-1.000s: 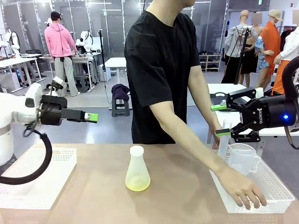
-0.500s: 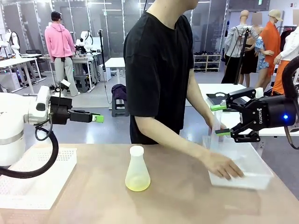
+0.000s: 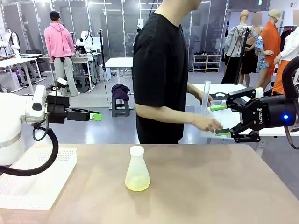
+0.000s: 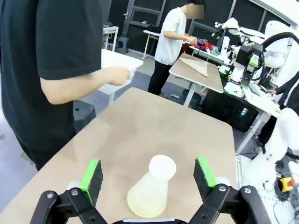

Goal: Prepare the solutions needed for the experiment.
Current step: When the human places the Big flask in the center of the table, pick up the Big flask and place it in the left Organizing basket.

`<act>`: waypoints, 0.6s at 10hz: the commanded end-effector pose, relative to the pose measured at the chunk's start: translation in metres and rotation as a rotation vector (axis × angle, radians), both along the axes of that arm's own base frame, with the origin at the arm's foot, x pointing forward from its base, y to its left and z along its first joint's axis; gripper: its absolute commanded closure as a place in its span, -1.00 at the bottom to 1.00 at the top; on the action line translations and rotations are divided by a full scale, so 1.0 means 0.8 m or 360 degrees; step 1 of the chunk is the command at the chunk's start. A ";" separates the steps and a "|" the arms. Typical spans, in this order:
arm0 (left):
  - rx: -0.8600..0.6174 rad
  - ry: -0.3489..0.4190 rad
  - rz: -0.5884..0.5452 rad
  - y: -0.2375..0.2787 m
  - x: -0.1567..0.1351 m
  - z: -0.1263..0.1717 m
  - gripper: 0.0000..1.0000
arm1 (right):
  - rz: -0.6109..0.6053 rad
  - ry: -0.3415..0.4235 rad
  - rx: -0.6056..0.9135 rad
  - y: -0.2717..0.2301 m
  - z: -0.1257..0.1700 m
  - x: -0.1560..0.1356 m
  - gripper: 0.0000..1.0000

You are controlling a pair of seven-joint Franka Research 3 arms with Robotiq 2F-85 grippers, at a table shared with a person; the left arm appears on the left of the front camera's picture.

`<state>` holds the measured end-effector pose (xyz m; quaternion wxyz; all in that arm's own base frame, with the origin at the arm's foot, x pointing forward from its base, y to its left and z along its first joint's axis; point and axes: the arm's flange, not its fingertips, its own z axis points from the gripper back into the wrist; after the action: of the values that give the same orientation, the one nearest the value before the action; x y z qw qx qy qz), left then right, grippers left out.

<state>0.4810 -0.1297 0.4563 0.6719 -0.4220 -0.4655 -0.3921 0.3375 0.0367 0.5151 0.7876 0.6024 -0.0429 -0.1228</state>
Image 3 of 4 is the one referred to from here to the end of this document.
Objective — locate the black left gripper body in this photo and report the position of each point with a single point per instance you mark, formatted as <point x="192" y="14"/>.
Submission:
<point x="58" y="109"/>

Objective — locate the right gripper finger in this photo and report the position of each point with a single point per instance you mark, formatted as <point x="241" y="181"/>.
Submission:
<point x="245" y="136"/>
<point x="240" y="95"/>

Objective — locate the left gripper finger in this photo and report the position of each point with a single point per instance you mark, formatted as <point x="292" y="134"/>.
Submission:
<point x="81" y="116"/>
<point x="79" y="109"/>

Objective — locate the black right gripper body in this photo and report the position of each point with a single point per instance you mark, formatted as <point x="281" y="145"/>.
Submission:
<point x="268" y="112"/>

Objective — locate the clear plastic beaker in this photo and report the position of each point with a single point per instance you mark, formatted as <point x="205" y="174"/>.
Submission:
<point x="218" y="102"/>

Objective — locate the clear tall graduated cylinder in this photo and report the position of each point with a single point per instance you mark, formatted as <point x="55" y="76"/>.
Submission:
<point x="206" y="93"/>

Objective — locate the white round flask cap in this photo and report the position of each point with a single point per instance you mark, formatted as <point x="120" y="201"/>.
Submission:
<point x="136" y="149"/>

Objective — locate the translucent plastic Erlenmeyer flask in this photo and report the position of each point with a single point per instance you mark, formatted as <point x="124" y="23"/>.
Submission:
<point x="137" y="172"/>

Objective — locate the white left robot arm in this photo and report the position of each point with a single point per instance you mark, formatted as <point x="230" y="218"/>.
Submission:
<point x="9" y="121"/>

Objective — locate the person's right forearm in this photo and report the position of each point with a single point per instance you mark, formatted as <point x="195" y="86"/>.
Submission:
<point x="168" y="114"/>

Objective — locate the person's left forearm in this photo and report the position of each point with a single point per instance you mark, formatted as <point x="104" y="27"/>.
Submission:
<point x="194" y="89"/>

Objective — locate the person's left hand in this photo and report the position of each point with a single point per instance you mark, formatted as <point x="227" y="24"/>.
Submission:
<point x="206" y="96"/>

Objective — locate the person's right hand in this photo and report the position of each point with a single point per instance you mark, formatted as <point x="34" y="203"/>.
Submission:
<point x="208" y="124"/>

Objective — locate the grey step stool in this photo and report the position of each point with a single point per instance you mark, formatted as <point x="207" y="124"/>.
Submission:
<point x="80" y="84"/>
<point x="120" y="108"/>

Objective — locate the mannequin with orange trousers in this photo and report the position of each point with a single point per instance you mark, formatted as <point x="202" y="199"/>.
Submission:
<point x="278" y="79"/>

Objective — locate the mannequin in black dress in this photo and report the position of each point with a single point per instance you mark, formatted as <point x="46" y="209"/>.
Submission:
<point x="248" y="60"/>

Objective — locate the mannequin in blue floral dress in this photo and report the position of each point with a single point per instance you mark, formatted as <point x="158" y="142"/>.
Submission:
<point x="261" y="60"/>

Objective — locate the dark purple cloth bundle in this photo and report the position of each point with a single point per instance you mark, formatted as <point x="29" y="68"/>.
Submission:
<point x="120" y="92"/>

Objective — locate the white computer cabinet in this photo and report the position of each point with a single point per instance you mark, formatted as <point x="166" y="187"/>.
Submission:
<point x="106" y="73"/>

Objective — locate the white shoe rack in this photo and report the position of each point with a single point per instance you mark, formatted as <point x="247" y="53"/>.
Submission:
<point x="205" y="63"/>

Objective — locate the mannequin in grey jacket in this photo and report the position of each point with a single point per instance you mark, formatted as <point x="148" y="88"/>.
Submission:
<point x="233" y="42"/>

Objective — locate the black upright pole stand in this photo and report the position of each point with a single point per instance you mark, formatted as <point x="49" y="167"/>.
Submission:
<point x="102" y="58"/>

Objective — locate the white standing desk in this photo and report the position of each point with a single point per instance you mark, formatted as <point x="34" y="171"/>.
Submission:
<point x="119" y="62"/>

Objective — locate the black office chair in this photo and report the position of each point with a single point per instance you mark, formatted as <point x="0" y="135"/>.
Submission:
<point x="35" y="52"/>

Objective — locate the mannequin in orange with hat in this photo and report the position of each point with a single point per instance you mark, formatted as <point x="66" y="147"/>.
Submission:
<point x="272" y="39"/>

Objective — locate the long white desk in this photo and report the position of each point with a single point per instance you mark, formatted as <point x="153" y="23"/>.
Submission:
<point x="14" y="62"/>

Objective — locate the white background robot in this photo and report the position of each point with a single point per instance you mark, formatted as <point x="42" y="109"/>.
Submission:
<point x="87" y="43"/>
<point x="14" y="42"/>

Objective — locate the person in pink hoodie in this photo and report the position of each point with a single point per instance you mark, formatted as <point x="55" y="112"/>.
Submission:
<point x="57" y="42"/>

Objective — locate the clothes rack with dark garments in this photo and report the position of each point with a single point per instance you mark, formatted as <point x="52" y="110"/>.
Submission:
<point x="286" y="35"/>

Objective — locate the person in black t-shirt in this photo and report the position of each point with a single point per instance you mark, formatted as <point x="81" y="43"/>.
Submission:
<point x="158" y="70"/>

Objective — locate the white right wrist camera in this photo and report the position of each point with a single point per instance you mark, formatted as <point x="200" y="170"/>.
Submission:
<point x="259" y="91"/>

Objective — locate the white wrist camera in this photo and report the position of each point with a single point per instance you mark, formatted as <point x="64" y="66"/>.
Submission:
<point x="61" y="82"/>
<point x="259" y="91"/>

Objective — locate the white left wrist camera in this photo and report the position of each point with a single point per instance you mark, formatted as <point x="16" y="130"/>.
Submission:
<point x="61" y="82"/>

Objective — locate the black camera tripod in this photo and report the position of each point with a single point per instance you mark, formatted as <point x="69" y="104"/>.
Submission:
<point x="241" y="56"/>

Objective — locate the metal frame workbench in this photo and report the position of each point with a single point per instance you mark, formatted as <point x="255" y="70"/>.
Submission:
<point x="88" y="60"/>

